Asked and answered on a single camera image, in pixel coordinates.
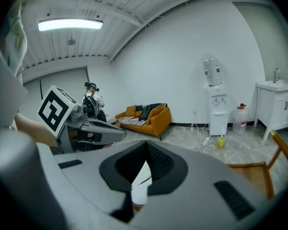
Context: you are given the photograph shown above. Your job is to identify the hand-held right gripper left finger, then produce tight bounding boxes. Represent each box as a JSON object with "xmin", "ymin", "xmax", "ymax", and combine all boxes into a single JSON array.
[{"xmin": 37, "ymin": 139, "xmax": 147, "ymax": 230}]

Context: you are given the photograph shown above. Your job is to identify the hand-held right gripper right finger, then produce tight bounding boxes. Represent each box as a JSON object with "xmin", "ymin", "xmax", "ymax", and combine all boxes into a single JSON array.
[{"xmin": 133, "ymin": 139, "xmax": 277, "ymax": 230}]

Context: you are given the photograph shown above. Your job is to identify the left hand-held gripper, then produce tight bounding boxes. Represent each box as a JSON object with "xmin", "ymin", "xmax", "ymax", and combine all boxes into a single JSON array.
[{"xmin": 37, "ymin": 84, "xmax": 127, "ymax": 153}]

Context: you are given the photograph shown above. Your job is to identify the white slipper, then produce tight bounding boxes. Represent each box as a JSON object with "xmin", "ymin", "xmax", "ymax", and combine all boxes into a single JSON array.
[{"xmin": 131, "ymin": 161, "xmax": 152, "ymax": 205}]

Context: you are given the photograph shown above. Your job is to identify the person's left forearm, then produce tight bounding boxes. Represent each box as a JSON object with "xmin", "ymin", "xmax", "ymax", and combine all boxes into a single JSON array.
[{"xmin": 14, "ymin": 113, "xmax": 60, "ymax": 151}]

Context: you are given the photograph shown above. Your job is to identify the black white striped blanket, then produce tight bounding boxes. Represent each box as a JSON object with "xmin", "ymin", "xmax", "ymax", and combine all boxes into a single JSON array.
[{"xmin": 117, "ymin": 102, "xmax": 168, "ymax": 127}]

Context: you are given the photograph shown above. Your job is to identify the yellow green bottle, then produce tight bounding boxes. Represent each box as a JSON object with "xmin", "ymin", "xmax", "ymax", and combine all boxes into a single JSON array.
[{"xmin": 217, "ymin": 134, "xmax": 226, "ymax": 149}]

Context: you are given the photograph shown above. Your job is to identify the black jacket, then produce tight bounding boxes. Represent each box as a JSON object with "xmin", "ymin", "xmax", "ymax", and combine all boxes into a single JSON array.
[{"xmin": 138, "ymin": 104, "xmax": 152, "ymax": 122}]

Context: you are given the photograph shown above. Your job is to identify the orange sofa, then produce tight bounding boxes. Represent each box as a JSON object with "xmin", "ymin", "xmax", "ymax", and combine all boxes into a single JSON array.
[{"xmin": 114, "ymin": 102, "xmax": 172, "ymax": 141}]

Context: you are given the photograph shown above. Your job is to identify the white water dispenser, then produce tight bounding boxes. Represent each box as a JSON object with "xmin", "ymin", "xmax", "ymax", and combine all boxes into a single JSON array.
[{"xmin": 207, "ymin": 85, "xmax": 228, "ymax": 137}]

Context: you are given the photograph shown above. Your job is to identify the clear water jug red cap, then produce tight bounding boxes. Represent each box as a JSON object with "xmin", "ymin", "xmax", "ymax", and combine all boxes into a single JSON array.
[{"xmin": 232, "ymin": 103, "xmax": 248, "ymax": 135}]

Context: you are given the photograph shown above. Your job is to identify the brown wooden cart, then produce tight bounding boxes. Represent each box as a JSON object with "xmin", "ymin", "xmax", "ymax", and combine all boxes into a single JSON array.
[{"xmin": 227, "ymin": 130, "xmax": 288, "ymax": 200}]

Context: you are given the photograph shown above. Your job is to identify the white vanity cabinet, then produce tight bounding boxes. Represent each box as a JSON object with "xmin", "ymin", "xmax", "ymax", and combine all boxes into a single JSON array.
[{"xmin": 253, "ymin": 79, "xmax": 288, "ymax": 141}]

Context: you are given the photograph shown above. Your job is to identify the clear dispenser water bottle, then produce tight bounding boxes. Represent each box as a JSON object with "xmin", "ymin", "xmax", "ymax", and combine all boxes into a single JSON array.
[{"xmin": 202, "ymin": 53, "xmax": 224, "ymax": 88}]

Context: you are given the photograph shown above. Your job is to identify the long ceiling lamp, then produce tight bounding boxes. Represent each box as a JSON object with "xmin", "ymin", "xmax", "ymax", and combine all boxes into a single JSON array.
[{"xmin": 37, "ymin": 18, "xmax": 104, "ymax": 33}]

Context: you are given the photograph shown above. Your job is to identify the white flower print shirt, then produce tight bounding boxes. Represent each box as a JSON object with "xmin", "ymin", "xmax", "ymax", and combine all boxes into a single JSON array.
[{"xmin": 0, "ymin": 0, "xmax": 28, "ymax": 78}]

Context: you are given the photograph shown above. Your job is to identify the white power cables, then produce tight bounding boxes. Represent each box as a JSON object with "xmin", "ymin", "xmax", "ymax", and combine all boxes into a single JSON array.
[{"xmin": 194, "ymin": 122, "xmax": 218, "ymax": 153}]

